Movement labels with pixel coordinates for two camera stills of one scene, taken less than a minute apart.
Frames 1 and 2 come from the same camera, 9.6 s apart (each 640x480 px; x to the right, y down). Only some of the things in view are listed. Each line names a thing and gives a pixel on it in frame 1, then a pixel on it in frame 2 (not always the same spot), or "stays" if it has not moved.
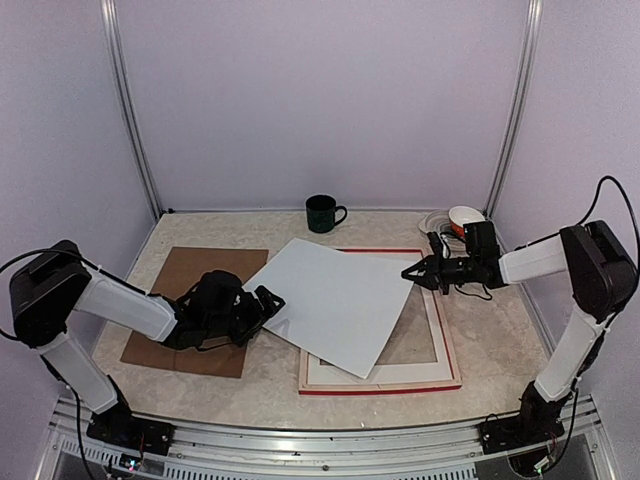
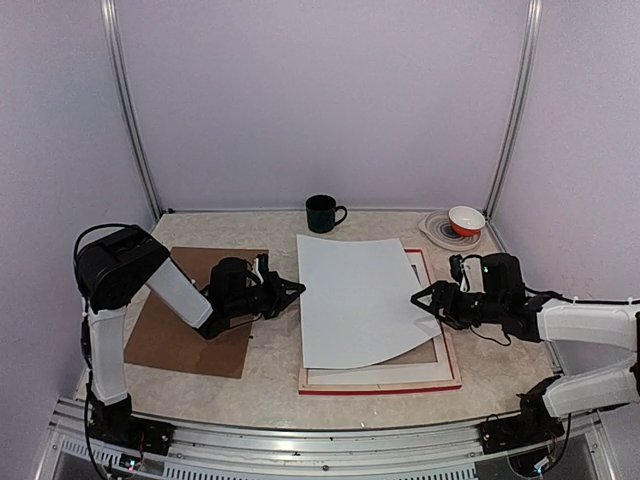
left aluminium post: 110,28 stays
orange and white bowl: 460,215 stays
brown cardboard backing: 181,265 stays
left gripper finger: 270,302 to 285,293
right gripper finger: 432,282 to 441,313
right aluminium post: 518,109 stays
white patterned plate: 440,222 stays
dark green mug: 321,209 stays
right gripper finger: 431,266 to 443,294
